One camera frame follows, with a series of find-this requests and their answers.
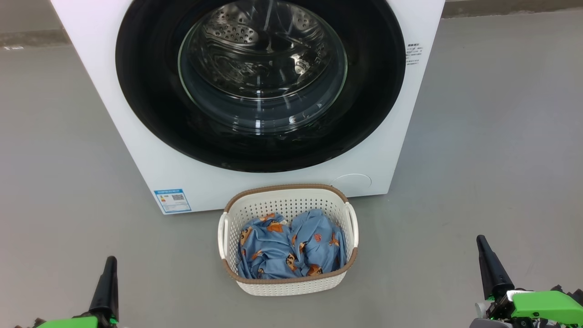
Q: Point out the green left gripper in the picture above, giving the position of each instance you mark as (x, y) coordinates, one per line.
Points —
(68, 323)

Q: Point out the steel washer drum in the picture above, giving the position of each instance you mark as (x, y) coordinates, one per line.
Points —
(227, 32)

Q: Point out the round filter cover panel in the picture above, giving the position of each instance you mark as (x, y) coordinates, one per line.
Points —
(353, 183)

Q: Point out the white perforated laundry basket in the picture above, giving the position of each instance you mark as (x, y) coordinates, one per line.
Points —
(291, 288)

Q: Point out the black-rimmed glass washer door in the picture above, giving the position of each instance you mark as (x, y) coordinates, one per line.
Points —
(150, 105)

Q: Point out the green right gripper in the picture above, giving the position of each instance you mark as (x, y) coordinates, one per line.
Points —
(546, 307)

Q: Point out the blue energy label sticker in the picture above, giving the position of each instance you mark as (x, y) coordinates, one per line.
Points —
(172, 200)

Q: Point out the white front-load washing machine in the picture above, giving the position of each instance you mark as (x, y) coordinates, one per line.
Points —
(114, 91)

